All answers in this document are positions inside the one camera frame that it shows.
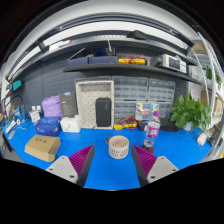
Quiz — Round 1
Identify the clear plastic water bottle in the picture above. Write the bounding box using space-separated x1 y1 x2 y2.
143 111 160 152

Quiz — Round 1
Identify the black flat box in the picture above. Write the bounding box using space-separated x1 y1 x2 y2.
137 118 178 132

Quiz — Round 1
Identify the beige patterned ceramic mug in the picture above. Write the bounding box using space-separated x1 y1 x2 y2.
105 136 129 159

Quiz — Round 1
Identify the yellow red clamp meter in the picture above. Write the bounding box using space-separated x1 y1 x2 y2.
113 116 137 130

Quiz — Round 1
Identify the dark blue case on shelf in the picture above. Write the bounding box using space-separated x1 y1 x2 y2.
68 47 118 68

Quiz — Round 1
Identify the grey parts drawer cabinet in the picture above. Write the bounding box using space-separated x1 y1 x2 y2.
112 76 175 120

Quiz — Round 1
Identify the yellow tool on shelf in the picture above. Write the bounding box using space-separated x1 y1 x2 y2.
118 55 146 65

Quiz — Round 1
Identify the white pegboard tray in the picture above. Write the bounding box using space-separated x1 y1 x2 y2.
76 80 114 129

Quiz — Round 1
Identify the white bench instrument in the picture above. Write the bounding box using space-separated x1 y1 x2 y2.
162 54 186 73

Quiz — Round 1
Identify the brown cardboard box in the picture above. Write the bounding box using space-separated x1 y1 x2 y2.
25 135 61 162

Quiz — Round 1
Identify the black rectangular speaker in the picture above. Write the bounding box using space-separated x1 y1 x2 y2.
95 98 111 127

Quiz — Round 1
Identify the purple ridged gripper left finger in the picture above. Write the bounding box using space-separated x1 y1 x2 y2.
47 145 95 187

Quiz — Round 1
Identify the black wall shelf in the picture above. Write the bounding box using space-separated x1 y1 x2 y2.
63 63 201 85

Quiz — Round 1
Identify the blue product box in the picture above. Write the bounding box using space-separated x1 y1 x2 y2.
35 117 61 137

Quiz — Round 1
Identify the green potted plant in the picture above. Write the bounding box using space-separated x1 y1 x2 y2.
170 94 211 133

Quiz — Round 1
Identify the white metal rack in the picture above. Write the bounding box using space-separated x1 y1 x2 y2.
191 32 224 128

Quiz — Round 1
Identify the colourful parts organiser box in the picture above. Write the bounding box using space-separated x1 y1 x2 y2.
135 102 159 120

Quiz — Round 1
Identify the purple plastic bag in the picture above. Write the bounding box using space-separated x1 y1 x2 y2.
42 96 62 117

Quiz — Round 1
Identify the white small box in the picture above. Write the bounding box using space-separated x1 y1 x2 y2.
60 115 82 133

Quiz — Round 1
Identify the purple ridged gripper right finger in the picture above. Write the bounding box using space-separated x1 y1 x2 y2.
131 145 178 187

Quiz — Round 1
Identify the dark grey upright box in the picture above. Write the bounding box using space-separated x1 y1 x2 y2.
59 92 78 118

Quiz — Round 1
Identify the white adapter block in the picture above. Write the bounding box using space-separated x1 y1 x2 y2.
197 133 207 146

